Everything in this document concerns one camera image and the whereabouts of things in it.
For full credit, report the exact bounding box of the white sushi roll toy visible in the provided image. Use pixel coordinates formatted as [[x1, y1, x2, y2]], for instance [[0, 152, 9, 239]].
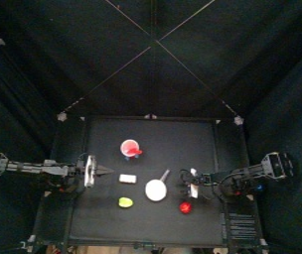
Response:
[[118, 174, 139, 185]]

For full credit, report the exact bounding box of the red toy fruit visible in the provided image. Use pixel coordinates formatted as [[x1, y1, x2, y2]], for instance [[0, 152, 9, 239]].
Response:
[[178, 200, 194, 215]]

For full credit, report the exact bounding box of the white toy frying pan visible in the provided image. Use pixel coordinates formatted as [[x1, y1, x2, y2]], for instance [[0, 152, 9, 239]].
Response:
[[143, 169, 171, 202]]

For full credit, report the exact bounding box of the red plastic cup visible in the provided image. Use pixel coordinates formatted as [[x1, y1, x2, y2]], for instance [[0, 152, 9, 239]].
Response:
[[119, 138, 142, 159]]

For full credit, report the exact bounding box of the red toy piece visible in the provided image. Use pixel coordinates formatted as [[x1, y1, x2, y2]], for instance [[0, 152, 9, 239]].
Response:
[[127, 148, 145, 158]]

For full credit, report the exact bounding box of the yellow-green toy fruit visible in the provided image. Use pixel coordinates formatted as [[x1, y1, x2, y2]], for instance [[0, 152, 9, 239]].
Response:
[[117, 196, 135, 209]]

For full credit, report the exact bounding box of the thin diagonal brace wire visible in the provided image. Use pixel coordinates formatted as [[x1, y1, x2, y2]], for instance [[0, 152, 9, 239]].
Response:
[[103, 0, 240, 117], [63, 0, 218, 113]]

